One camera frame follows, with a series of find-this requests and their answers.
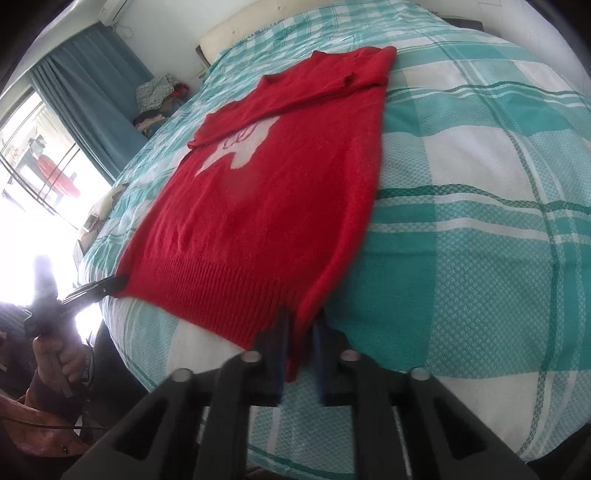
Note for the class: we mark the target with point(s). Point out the cream padded headboard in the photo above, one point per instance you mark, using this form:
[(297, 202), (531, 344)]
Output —
[(235, 32)]

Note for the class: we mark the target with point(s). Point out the pile of clothes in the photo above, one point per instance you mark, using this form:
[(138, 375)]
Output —
[(157, 99)]

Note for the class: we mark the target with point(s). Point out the person's left forearm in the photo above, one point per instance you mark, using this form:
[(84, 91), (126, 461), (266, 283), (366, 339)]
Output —
[(41, 415)]

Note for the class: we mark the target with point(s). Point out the patterned pillow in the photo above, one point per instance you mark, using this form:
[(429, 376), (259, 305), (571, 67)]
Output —
[(104, 207)]

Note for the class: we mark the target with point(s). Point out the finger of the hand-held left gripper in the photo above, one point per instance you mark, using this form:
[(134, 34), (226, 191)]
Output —
[(99, 288)]

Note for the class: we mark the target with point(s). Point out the white air conditioner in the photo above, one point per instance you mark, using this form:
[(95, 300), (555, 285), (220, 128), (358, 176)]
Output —
[(113, 10)]

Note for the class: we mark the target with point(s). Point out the red knitted sweater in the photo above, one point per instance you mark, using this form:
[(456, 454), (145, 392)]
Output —
[(258, 207)]

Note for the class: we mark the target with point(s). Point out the person's left hand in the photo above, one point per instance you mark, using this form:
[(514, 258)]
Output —
[(62, 362)]

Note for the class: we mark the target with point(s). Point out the blue curtain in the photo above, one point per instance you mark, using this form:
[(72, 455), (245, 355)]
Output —
[(92, 92)]

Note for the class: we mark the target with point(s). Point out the dark nightstand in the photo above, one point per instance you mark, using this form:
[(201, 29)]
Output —
[(466, 23)]

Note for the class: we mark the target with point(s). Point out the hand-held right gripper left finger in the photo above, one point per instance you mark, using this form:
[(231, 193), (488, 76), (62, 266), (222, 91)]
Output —
[(276, 369)]

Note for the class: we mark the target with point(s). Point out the red hanging garment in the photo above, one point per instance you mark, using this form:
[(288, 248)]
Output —
[(57, 173)]

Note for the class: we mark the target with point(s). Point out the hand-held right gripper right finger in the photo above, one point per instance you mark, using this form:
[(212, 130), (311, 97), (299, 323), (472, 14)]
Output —
[(322, 369)]

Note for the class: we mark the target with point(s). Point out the teal plaid bed sheet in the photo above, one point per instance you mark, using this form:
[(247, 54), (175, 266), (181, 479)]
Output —
[(461, 230)]

